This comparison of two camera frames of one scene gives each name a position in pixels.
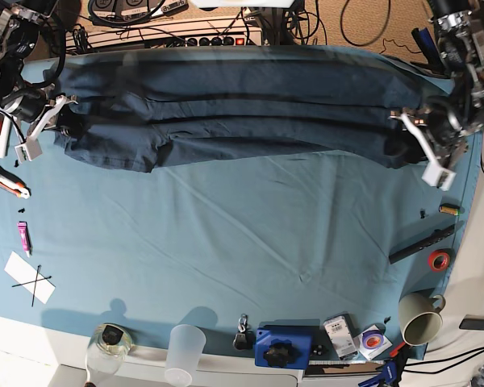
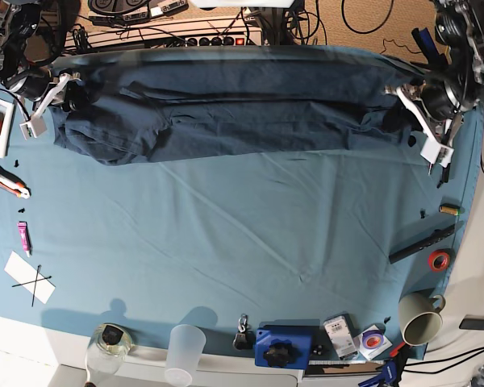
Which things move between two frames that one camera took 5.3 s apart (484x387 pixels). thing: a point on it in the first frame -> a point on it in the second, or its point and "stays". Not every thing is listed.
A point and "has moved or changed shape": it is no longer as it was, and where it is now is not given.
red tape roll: x=439 y=260 stays
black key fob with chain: x=244 y=339 stays
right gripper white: x=435 y=175 -> x=432 y=149
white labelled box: x=339 y=330 stays
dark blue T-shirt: x=154 y=110 has moved or changed shape
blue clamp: x=390 y=373 stays
